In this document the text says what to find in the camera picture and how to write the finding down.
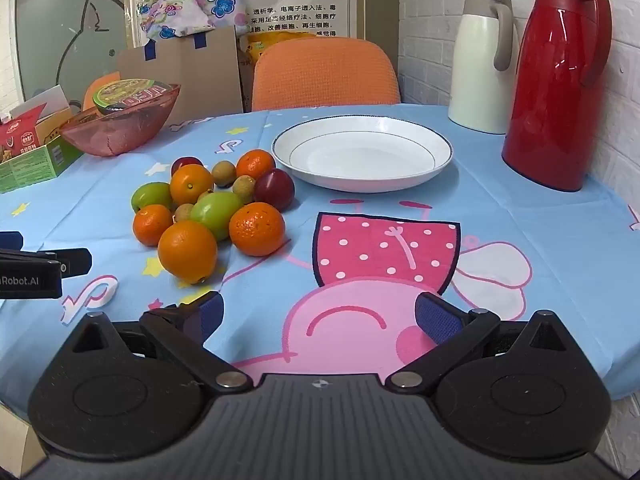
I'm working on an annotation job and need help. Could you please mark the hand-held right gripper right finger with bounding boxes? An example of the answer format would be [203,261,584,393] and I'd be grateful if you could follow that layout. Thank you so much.
[385,291,578,395]

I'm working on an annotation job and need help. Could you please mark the green apple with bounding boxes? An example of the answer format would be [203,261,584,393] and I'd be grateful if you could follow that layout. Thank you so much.
[131,182,173,212]
[190,191,245,242]

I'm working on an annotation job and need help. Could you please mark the red thermos jug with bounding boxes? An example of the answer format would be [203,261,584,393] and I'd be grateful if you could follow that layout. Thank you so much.
[501,0,613,192]

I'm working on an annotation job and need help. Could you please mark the blue cartoon printed tablecloth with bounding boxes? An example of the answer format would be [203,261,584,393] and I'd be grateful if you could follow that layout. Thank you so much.
[0,104,640,411]

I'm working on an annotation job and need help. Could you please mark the green carton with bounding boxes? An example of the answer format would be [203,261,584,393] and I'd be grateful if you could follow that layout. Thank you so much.
[0,135,85,194]

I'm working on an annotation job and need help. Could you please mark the wall poster with text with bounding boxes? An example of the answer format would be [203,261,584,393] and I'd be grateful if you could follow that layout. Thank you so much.
[131,0,368,43]

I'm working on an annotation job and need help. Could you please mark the frosted glass partition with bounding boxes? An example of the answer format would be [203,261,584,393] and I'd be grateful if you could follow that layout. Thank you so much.
[15,0,126,111]

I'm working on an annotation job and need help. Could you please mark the red snack packet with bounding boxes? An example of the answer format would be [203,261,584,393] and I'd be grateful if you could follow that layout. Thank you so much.
[0,104,48,166]

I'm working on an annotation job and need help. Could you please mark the pink plastic bowl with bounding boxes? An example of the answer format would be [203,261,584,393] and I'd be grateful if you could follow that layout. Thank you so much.
[60,83,182,157]

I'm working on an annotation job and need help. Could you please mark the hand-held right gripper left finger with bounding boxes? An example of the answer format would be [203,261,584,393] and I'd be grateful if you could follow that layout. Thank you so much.
[62,290,254,395]

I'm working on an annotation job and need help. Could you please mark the instant noodle cup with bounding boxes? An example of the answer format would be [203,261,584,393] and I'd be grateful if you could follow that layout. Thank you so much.
[93,77,170,117]

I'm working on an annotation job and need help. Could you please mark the large cardboard box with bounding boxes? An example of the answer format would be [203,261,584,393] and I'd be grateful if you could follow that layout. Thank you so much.
[116,25,246,133]

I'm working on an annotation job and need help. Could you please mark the white thermos jug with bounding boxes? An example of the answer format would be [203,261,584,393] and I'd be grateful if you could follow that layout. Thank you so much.
[447,0,520,135]

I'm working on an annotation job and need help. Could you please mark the floral cloth bag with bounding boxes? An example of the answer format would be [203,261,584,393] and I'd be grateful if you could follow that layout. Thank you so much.
[140,0,250,43]

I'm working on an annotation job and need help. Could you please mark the white plate with blue rim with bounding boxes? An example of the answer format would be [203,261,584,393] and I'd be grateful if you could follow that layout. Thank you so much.
[271,115,454,193]

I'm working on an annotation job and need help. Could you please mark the small cardboard box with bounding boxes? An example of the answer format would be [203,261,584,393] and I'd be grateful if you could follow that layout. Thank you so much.
[39,109,76,143]

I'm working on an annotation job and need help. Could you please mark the yellow plastic bag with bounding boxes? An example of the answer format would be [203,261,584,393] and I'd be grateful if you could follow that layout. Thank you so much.
[239,30,301,68]

